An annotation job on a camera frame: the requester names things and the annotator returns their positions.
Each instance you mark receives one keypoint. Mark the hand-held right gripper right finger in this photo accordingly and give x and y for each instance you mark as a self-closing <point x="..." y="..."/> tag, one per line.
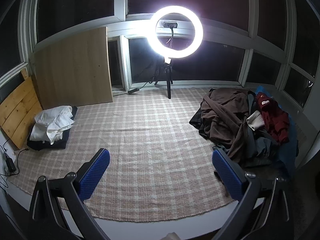
<point x="227" y="177"/>

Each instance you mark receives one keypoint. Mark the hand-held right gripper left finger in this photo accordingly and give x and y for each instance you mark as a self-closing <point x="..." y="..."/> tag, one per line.
<point x="95" y="173"/>

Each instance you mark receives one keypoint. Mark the dark red garment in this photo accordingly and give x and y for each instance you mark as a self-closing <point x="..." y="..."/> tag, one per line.
<point x="275" y="122"/>

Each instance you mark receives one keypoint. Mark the grey cloth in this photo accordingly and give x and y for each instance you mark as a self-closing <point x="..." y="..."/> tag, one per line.
<point x="262" y="145"/>

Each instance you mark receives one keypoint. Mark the black folded cloth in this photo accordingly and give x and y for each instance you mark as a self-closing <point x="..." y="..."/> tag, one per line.
<point x="45" y="145"/>

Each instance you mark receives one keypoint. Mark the brown robe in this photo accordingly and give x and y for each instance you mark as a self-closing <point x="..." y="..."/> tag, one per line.
<point x="225" y="115"/>

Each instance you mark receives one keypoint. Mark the cream cloth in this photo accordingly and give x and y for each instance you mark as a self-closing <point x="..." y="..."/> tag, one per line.
<point x="255" y="121"/>

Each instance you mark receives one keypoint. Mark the pink plaid rug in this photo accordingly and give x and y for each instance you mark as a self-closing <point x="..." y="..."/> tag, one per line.
<point x="150" y="142"/>

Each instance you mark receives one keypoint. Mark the white cloth pile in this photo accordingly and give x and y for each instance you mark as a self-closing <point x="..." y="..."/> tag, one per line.
<point x="52" y="120"/>

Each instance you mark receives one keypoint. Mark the dark blue cloth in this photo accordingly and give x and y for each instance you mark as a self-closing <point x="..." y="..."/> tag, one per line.
<point x="291" y="150"/>

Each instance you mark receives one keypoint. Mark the bright blue cloth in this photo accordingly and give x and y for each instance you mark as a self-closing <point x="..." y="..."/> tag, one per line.
<point x="263" y="90"/>

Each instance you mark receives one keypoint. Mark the pine plank panel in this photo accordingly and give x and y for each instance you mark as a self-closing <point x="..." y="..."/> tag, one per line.
<point x="17" y="115"/>

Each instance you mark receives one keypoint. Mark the large light wooden board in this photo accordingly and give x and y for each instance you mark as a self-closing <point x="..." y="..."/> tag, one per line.
<point x="72" y="70"/>

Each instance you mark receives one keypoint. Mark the black phone holder clamp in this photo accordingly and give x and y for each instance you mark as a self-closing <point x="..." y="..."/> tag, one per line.
<point x="170" y="25"/>

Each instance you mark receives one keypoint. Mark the white window frame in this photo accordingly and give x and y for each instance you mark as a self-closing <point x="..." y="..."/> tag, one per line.
<point x="120" y="0"/>

